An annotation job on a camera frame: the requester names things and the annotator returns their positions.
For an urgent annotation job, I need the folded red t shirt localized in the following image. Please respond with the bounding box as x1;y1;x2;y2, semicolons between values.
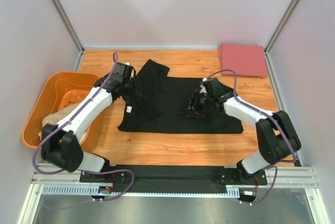
219;43;268;79

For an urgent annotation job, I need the beige t shirt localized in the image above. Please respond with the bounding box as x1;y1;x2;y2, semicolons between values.
42;104;90;145

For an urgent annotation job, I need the black t shirt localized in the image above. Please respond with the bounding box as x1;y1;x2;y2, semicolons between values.
118;59;243;134

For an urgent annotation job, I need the orange plastic basket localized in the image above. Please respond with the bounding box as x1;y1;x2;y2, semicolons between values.
21;71;99;149

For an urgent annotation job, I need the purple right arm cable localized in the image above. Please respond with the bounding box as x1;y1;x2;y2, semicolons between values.
203;69;298;206

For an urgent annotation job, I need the aluminium corner post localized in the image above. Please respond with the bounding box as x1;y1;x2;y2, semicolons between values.
264;0;317;54
36;0;85;53

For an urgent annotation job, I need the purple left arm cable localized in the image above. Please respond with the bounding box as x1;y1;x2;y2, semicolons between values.
31;52;136;210

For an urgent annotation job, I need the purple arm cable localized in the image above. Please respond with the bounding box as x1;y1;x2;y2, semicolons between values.
31;52;136;210
203;69;298;206

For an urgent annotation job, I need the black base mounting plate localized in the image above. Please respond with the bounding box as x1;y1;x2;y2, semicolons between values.
80;164;268;196

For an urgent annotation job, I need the right aluminium corner post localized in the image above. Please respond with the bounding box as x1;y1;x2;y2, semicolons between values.
264;0;317;54

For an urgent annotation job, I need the aluminium frame rail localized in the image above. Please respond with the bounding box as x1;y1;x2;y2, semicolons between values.
32;164;318;198

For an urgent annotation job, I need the left aluminium corner post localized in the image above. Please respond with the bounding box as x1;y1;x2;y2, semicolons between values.
36;0;85;53

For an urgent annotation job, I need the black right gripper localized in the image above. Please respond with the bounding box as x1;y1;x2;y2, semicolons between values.
180;90;213;119

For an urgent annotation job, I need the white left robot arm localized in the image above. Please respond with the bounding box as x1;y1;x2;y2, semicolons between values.
38;62;141;183

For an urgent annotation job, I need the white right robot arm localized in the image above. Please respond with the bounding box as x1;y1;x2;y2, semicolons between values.
187;78;302;184

